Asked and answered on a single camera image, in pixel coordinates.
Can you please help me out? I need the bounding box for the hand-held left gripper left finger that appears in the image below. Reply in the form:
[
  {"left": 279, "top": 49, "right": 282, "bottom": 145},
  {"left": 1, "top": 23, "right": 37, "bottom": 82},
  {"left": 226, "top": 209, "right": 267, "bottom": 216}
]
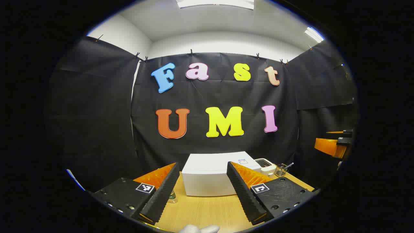
[{"left": 87, "top": 162, "right": 180, "bottom": 226}]

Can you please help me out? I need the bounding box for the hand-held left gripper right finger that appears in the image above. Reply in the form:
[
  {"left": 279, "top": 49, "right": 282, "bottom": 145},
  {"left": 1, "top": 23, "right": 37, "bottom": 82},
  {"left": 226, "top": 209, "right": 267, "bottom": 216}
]
[{"left": 226, "top": 161, "right": 321, "bottom": 226}]

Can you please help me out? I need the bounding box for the white microwave oven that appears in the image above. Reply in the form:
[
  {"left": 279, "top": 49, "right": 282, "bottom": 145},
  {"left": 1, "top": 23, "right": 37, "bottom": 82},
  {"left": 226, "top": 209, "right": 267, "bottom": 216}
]
[{"left": 182, "top": 151, "right": 262, "bottom": 197}]

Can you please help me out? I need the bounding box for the cream white toaster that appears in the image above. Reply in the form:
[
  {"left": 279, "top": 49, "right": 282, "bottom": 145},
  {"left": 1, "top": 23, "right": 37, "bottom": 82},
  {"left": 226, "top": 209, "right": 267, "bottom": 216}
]
[{"left": 255, "top": 158, "right": 277, "bottom": 177}]

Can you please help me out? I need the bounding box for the ceiling light panel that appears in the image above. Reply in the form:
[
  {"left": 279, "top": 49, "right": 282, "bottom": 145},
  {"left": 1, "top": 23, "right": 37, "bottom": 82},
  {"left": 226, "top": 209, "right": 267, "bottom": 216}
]
[
  {"left": 304, "top": 27, "right": 324, "bottom": 43},
  {"left": 176, "top": 0, "right": 255, "bottom": 10}
]

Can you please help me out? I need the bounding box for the black backdrop cloth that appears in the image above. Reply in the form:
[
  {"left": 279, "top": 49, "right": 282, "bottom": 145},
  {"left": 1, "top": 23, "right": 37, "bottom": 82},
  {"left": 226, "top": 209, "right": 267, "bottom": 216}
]
[{"left": 45, "top": 36, "right": 359, "bottom": 194}]

